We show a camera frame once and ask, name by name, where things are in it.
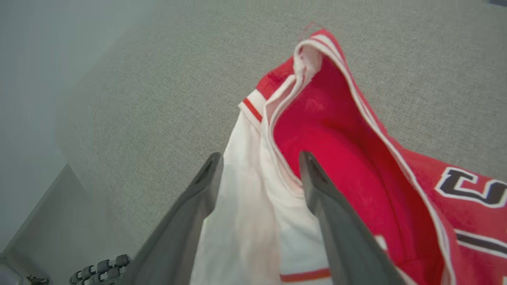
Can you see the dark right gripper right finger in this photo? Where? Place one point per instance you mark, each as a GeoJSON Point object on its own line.
{"type": "Point", "coordinates": [344, 237]}

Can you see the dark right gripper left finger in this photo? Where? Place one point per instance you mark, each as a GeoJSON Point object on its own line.
{"type": "Point", "coordinates": [178, 229]}

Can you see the red jersey with white sleeves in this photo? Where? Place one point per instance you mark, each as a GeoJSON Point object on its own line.
{"type": "Point", "coordinates": [336, 118]}

